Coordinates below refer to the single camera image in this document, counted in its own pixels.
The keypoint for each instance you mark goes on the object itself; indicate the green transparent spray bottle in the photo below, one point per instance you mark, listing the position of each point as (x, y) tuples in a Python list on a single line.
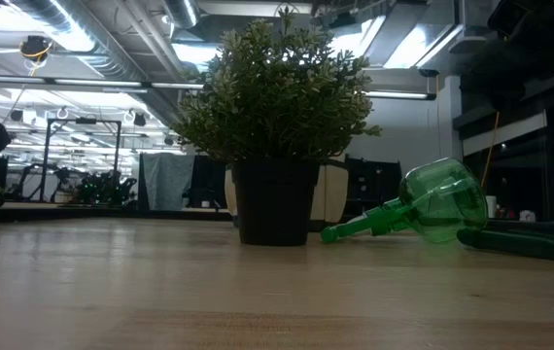
[(442, 204)]

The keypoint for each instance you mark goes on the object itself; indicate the beige and green gardening bag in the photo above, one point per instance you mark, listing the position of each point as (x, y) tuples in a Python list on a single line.
[(330, 194)]

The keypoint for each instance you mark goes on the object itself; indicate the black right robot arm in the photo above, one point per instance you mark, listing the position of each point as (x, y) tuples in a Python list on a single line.
[(549, 19)]

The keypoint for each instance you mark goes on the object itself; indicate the black shelf unit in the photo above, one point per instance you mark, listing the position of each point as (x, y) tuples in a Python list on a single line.
[(549, 185)]

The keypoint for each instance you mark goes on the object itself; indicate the fluorescent light tube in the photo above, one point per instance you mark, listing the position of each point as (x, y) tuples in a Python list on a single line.
[(398, 94)]

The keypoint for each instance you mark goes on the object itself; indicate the white cup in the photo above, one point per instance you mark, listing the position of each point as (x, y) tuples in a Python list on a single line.
[(492, 206)]

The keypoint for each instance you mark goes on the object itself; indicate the small white object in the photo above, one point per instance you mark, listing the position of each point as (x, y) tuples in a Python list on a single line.
[(528, 216)]

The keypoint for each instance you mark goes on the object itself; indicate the artificial green plant black pot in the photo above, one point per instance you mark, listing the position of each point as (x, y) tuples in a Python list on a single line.
[(277, 204)]

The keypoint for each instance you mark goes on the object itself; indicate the grey hanging cloth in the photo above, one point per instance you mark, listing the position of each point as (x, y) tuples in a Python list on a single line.
[(167, 180)]

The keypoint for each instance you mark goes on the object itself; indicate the distant black robot station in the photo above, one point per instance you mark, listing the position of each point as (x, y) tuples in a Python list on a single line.
[(102, 187)]

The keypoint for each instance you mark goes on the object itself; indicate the silver ventilation duct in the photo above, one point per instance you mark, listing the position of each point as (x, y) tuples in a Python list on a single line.
[(182, 12)]

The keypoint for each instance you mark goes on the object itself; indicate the black aluminium table frame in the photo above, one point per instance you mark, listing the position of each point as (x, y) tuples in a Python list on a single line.
[(112, 214)]

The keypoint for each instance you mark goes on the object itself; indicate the black metal stand frame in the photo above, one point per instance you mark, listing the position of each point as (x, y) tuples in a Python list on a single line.
[(46, 155)]

